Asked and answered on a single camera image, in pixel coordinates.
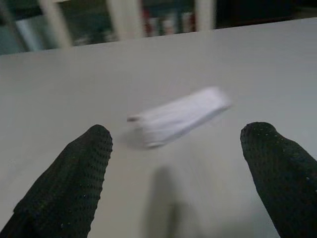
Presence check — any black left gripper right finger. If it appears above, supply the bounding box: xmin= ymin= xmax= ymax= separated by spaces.
xmin=240 ymin=121 xmax=317 ymax=238

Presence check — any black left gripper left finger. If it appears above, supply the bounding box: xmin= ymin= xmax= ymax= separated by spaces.
xmin=0 ymin=124 xmax=113 ymax=238

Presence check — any white paper packet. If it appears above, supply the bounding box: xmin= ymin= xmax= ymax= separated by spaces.
xmin=127 ymin=86 xmax=233 ymax=149

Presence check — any white glass door cabinet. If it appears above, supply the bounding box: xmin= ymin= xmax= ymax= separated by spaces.
xmin=39 ymin=0 xmax=217 ymax=48

